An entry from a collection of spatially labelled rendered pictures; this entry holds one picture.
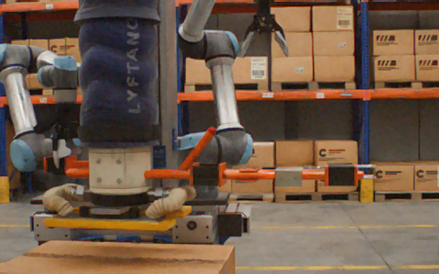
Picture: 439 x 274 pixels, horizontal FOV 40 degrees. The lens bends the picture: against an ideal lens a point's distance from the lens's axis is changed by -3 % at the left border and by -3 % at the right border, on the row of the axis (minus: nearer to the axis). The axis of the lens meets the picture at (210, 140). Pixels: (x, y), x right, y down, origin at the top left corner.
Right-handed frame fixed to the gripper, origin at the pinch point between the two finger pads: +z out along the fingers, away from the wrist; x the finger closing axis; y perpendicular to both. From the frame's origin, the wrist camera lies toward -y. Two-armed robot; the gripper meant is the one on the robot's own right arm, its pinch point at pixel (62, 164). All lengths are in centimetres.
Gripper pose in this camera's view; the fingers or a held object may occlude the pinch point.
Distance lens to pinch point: 206.4
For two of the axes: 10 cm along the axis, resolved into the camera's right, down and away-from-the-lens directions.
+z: 0.2, 10.0, 0.5
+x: 1.8, -0.5, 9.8
